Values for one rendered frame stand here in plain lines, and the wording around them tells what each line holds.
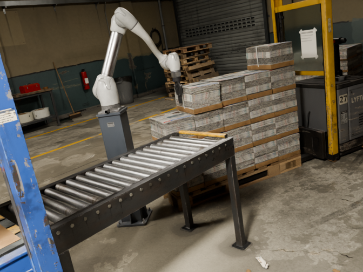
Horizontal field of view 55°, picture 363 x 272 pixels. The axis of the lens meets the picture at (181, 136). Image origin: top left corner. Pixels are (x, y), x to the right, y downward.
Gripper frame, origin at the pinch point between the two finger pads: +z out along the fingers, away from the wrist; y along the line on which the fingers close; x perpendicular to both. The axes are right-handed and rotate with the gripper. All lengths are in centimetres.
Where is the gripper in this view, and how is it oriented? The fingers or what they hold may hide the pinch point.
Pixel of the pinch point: (180, 99)
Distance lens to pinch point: 317.0
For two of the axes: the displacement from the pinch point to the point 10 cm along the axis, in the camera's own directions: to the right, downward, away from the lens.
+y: -4.3, -1.7, 8.9
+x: -8.9, 2.5, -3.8
